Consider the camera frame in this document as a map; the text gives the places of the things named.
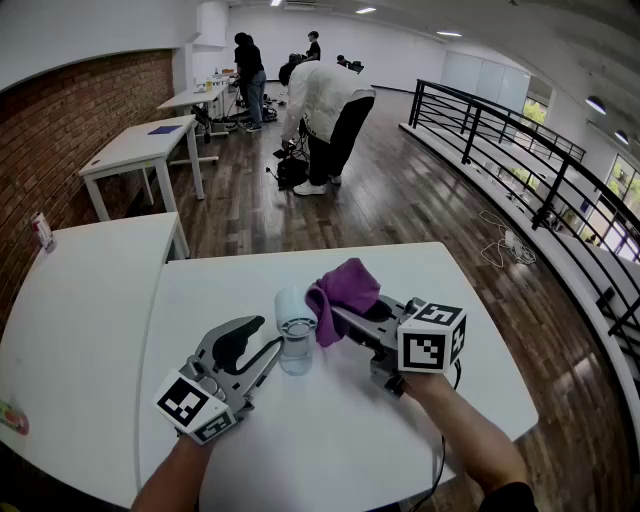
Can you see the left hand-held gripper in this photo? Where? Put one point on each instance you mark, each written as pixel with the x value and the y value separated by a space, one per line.
pixel 182 402

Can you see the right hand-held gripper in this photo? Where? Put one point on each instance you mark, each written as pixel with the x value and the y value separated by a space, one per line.
pixel 425 345

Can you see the purple cloth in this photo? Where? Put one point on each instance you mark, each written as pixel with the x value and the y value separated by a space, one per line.
pixel 345 290

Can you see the person's right forearm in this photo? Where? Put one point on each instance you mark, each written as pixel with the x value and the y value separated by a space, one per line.
pixel 465 435

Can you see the person's left forearm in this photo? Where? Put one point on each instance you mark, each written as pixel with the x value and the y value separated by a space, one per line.
pixel 170 480

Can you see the white table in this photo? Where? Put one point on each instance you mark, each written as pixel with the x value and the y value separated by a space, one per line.
pixel 90 325
pixel 135 145
pixel 192 97

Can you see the black bag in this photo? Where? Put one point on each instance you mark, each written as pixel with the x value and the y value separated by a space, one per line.
pixel 292 172

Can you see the black metal railing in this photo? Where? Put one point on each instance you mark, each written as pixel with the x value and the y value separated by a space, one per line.
pixel 551 192

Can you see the person's black clothing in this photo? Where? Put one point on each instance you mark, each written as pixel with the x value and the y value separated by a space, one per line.
pixel 510 500

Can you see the purple paper sheet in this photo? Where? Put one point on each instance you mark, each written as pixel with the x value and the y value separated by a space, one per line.
pixel 165 130

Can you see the ceiling light panel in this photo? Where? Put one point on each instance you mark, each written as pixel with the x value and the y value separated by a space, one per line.
pixel 449 34
pixel 366 10

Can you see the black pendant lamp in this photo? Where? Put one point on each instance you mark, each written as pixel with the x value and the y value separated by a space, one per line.
pixel 596 105
pixel 622 137

